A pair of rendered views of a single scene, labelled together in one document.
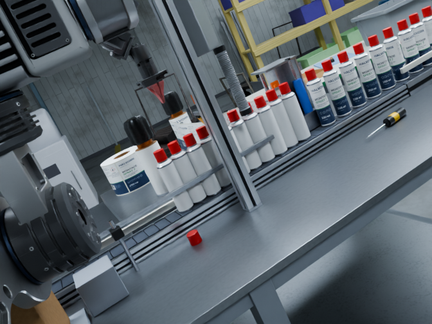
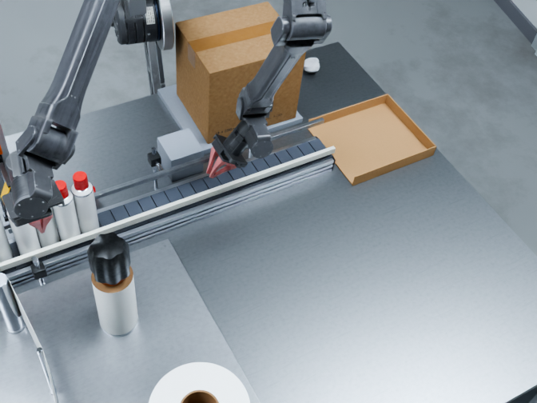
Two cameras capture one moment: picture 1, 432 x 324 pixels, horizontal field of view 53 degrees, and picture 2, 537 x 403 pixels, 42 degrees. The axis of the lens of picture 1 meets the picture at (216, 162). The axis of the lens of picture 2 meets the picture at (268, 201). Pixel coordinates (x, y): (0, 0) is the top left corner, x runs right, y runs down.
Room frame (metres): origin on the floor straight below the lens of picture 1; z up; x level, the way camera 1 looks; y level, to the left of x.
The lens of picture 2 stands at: (2.40, 0.28, 2.33)
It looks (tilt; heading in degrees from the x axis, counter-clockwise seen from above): 50 degrees down; 164
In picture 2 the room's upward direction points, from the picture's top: 8 degrees clockwise
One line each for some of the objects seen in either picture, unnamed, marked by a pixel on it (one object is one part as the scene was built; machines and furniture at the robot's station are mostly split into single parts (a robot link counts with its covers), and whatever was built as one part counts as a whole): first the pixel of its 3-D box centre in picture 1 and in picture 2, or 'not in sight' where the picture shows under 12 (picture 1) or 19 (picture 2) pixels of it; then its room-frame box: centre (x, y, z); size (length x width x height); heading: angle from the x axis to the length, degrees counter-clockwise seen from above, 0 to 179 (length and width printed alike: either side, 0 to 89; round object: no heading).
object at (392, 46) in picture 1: (395, 54); not in sight; (1.58, -0.77, 0.98); 0.05 x 0.05 x 0.20
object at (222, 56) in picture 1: (233, 81); not in sight; (1.26, -0.14, 1.18); 0.04 x 0.04 x 0.21
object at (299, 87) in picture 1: (304, 101); not in sight; (1.50, -0.38, 0.98); 0.03 x 0.03 x 0.17
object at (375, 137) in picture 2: not in sight; (371, 137); (0.99, 0.99, 0.85); 0.30 x 0.26 x 0.04; 109
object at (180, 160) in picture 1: (186, 171); (65, 212); (1.29, 0.10, 0.98); 0.05 x 0.05 x 0.20
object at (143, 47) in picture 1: (140, 53); (25, 171); (1.50, 0.08, 1.36); 0.07 x 0.06 x 0.07; 9
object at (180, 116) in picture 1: (180, 122); not in sight; (1.93, 0.07, 1.04); 0.09 x 0.09 x 0.29
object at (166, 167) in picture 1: (172, 180); (85, 203); (1.27, 0.14, 0.98); 0.05 x 0.05 x 0.20
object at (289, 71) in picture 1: (287, 98); not in sight; (1.53, -0.33, 1.01); 0.14 x 0.13 x 0.26; 109
